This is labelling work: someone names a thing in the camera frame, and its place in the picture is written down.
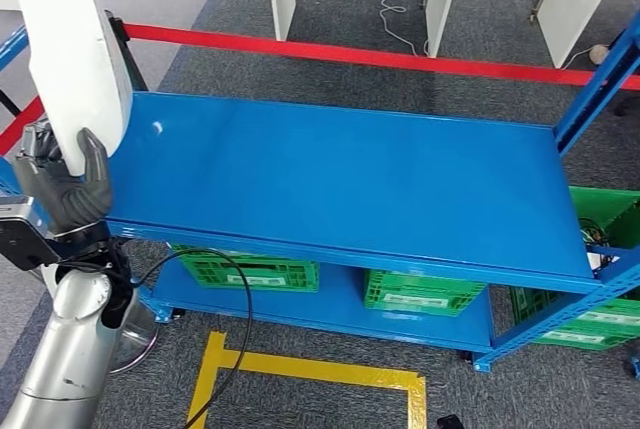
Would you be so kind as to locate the white curved plastic part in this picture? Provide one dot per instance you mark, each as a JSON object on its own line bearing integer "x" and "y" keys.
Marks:
{"x": 70, "y": 48}

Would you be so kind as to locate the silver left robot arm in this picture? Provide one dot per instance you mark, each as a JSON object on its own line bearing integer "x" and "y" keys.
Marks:
{"x": 70, "y": 360}

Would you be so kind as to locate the blue metal shelf rack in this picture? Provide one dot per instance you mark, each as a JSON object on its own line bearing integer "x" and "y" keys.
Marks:
{"x": 350, "y": 181}

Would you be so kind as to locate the red barrier belt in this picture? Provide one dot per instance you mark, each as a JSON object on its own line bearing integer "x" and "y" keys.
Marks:
{"x": 20, "y": 126}
{"x": 350, "y": 55}

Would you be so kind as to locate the yellow floor tape square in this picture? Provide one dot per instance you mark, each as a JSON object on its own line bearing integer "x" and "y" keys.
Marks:
{"x": 310, "y": 366}

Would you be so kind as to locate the chrome stanchion with round base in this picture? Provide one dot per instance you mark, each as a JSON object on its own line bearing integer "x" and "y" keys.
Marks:
{"x": 145, "y": 340}

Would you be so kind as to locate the black robot foot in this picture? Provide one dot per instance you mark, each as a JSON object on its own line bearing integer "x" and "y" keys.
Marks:
{"x": 450, "y": 422}

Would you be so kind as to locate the green open plastic crate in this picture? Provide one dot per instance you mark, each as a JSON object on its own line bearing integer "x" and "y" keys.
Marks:
{"x": 605, "y": 204}

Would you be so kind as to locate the small blue floor object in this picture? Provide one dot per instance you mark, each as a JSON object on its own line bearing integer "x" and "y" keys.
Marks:
{"x": 635, "y": 368}

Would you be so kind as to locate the dark stanchion post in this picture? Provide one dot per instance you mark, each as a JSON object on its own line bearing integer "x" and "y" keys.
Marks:
{"x": 132, "y": 62}

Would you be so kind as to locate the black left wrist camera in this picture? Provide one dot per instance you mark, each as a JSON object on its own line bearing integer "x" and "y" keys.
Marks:
{"x": 25, "y": 234}

